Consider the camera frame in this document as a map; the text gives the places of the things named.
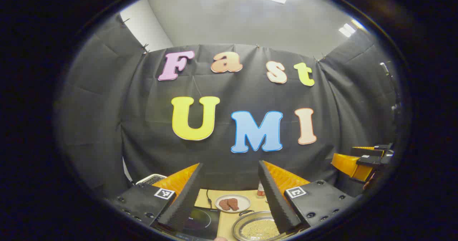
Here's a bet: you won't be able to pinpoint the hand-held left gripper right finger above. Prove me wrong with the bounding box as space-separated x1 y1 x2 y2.
258 160 359 234

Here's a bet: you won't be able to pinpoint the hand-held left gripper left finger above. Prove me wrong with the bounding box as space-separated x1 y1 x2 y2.
111 163 204 233

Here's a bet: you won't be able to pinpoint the black induction cooktop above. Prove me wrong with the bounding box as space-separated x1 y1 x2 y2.
163 206 221 241

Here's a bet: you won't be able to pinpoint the pile of soybeans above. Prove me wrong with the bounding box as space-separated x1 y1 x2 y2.
240 218 282 241

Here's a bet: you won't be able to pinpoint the stainless steel pot black handles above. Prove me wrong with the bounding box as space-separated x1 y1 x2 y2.
232 210 290 241

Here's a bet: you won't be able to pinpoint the white round plate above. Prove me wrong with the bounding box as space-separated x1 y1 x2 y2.
215 194 252 213

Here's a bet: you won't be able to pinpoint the white toaster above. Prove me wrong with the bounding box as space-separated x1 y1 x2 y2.
136 174 167 186

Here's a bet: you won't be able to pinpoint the reddish-brown meat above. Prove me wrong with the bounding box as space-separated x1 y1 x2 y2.
219 198 240 212

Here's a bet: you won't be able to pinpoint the small ceiling light panel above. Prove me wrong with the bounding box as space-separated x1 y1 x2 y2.
339 23 357 38

